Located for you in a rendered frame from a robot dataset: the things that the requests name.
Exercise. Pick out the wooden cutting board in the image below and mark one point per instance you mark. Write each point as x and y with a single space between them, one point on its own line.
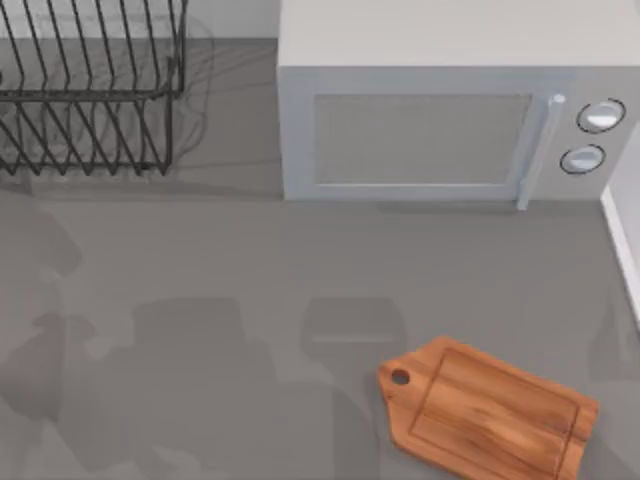
490 415

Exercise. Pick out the small microwave knob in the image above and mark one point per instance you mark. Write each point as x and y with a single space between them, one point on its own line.
581 159

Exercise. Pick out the pale grey microwave oven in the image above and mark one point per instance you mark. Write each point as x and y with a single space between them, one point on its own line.
400 40

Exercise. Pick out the large microwave knob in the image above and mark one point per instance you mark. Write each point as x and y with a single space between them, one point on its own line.
600 115

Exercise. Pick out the microwave oven door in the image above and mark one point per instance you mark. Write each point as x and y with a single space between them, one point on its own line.
420 140

